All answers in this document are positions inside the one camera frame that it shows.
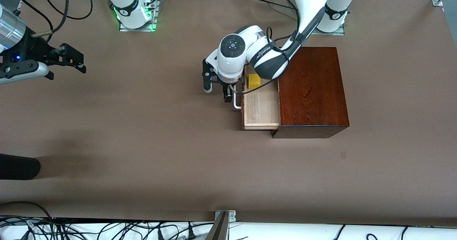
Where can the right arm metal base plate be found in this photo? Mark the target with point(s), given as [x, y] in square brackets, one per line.
[137, 29]

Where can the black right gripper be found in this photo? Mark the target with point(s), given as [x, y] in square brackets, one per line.
[35, 49]

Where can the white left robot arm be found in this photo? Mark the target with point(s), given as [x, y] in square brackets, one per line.
[232, 58]

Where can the dark brown wooden cabinet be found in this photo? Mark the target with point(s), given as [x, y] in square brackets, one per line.
[310, 90]

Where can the dark metal beam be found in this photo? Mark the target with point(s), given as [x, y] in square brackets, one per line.
[217, 231]

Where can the yellow cube block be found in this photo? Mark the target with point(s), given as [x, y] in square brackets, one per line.
[254, 81]

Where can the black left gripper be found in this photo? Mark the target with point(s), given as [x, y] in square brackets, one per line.
[226, 90]

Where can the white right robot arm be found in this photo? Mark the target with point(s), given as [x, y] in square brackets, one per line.
[125, 4]

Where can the black cylinder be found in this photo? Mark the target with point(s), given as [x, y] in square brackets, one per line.
[18, 166]

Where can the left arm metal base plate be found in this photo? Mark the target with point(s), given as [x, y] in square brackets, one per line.
[332, 33]

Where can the small metal corner bracket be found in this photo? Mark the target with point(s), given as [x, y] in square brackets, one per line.
[232, 216]

